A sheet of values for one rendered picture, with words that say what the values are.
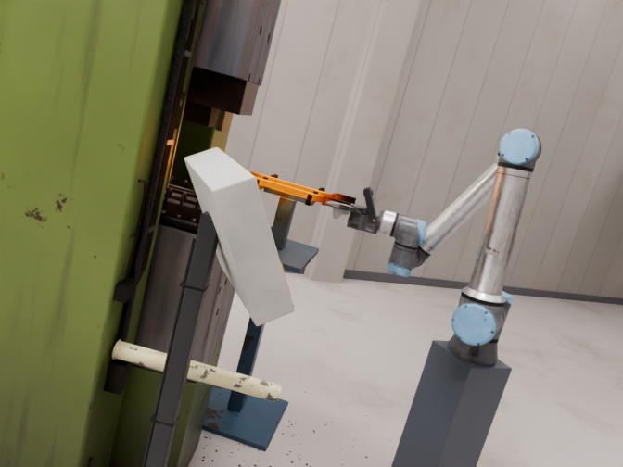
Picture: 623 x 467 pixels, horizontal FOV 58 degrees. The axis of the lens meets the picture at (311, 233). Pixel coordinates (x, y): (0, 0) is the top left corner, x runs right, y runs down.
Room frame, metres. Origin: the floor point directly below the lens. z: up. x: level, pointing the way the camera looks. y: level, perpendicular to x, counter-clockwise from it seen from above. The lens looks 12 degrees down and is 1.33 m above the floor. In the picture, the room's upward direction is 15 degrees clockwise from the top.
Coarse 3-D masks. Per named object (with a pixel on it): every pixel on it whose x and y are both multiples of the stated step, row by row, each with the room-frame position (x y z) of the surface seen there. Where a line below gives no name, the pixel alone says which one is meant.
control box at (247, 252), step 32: (192, 160) 1.19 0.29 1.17; (224, 160) 1.12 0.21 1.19; (224, 192) 0.94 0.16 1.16; (256, 192) 0.96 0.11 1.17; (224, 224) 0.95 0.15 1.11; (256, 224) 0.97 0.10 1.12; (224, 256) 1.11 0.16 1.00; (256, 256) 0.97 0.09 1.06; (256, 288) 0.98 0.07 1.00; (256, 320) 0.99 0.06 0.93
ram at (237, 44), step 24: (216, 0) 1.52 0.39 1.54; (240, 0) 1.52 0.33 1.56; (264, 0) 1.56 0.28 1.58; (216, 24) 1.52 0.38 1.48; (240, 24) 1.52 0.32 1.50; (264, 24) 1.64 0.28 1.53; (216, 48) 1.52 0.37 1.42; (240, 48) 1.52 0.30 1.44; (264, 48) 1.72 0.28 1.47; (216, 72) 1.57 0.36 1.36; (240, 72) 1.52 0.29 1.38
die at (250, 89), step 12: (192, 72) 1.57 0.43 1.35; (204, 72) 1.57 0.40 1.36; (192, 84) 1.57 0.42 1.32; (204, 84) 1.57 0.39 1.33; (216, 84) 1.57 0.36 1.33; (228, 84) 1.57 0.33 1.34; (240, 84) 1.57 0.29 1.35; (252, 84) 1.66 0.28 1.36; (192, 96) 1.57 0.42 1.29; (204, 96) 1.57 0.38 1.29; (216, 96) 1.57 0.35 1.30; (228, 96) 1.57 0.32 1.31; (240, 96) 1.57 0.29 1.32; (252, 96) 1.71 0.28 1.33; (216, 108) 1.57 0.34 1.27; (228, 108) 1.57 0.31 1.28; (240, 108) 1.57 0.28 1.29; (252, 108) 1.75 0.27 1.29
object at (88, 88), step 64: (0, 0) 1.26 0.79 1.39; (64, 0) 1.26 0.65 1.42; (128, 0) 1.25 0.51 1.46; (0, 64) 1.26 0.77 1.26; (64, 64) 1.26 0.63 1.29; (128, 64) 1.25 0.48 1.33; (0, 128) 1.26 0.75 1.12; (64, 128) 1.26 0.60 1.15; (128, 128) 1.25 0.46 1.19; (0, 192) 1.26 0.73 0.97; (64, 192) 1.26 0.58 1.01; (128, 192) 1.25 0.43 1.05; (0, 256) 1.26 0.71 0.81; (64, 256) 1.25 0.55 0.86; (128, 256) 1.31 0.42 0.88; (0, 320) 1.26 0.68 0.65; (64, 320) 1.25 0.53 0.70; (0, 384) 1.26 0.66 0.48; (64, 384) 1.25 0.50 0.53; (0, 448) 1.26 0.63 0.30; (64, 448) 1.25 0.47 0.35
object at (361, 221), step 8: (360, 208) 2.02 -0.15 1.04; (352, 216) 2.03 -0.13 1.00; (360, 216) 2.02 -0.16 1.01; (368, 216) 2.03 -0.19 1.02; (376, 216) 2.05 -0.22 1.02; (352, 224) 2.03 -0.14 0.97; (360, 224) 2.02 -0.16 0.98; (368, 224) 2.03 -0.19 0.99; (376, 224) 2.01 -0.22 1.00; (368, 232) 2.03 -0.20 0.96; (376, 232) 2.05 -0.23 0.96
